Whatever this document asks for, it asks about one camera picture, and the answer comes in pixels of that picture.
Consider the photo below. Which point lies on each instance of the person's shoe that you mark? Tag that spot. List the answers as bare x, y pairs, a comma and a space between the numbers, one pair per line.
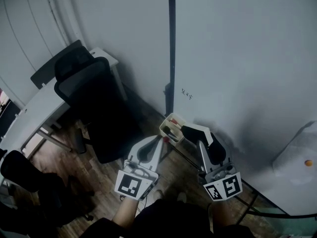
181, 197
157, 195

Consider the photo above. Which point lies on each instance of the round orange magnet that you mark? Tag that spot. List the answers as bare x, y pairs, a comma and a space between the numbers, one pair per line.
308, 163

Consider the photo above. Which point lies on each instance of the white plastic box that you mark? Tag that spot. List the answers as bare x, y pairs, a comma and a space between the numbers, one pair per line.
163, 126

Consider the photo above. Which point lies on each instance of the white desk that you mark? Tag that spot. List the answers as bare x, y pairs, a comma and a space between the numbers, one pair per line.
42, 108

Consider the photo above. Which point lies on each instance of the black mesh office chair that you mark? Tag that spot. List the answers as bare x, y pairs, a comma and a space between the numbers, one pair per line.
29, 177

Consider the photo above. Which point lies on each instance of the crumpled white paper sheet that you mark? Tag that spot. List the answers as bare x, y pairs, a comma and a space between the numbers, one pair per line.
294, 155

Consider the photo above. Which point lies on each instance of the person's black clothing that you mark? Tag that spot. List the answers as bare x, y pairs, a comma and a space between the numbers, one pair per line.
171, 219

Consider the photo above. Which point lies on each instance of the whiteboard on black stand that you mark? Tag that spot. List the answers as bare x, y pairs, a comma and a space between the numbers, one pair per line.
235, 58

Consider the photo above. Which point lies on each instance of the person's right forearm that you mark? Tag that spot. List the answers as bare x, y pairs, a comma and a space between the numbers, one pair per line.
223, 214

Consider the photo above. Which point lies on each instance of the person's left shoe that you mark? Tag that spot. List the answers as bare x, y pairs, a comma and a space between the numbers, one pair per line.
157, 195

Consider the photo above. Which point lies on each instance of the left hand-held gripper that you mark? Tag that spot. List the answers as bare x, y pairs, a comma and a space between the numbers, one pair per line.
128, 185

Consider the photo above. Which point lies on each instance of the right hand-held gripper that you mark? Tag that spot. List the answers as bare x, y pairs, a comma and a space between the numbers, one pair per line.
227, 186

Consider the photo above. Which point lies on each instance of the person's left forearm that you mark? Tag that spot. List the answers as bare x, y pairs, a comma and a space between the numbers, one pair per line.
125, 213

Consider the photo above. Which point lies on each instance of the black high-back office chair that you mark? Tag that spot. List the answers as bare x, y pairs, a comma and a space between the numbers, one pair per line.
99, 113

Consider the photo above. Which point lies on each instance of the computer monitor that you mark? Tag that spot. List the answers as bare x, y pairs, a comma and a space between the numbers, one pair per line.
7, 113

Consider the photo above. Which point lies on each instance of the frosted glass door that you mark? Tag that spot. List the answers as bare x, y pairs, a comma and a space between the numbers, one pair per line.
284, 227

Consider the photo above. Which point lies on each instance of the black marker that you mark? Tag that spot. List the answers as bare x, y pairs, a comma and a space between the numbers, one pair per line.
172, 134

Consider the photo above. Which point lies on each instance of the round red magnet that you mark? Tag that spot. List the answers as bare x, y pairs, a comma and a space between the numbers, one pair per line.
165, 139

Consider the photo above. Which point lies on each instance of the person's right shoe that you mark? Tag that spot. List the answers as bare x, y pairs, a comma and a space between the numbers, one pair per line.
181, 197

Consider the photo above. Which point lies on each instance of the black and white whiteboard eraser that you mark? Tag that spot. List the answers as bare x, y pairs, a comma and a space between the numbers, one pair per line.
195, 133

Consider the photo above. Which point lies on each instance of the red capped marker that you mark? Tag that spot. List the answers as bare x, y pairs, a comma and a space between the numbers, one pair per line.
176, 122

